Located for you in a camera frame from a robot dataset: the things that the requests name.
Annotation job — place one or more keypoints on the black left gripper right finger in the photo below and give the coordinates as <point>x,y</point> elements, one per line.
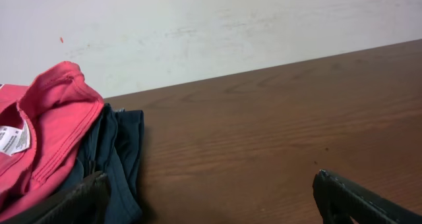
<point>340,200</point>

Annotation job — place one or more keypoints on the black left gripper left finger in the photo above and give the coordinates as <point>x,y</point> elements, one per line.
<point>85,202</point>

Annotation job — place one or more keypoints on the navy folded garment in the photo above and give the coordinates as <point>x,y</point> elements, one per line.
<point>113,145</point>

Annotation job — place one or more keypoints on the red folded t-shirt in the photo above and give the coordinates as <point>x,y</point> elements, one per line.
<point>42,126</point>

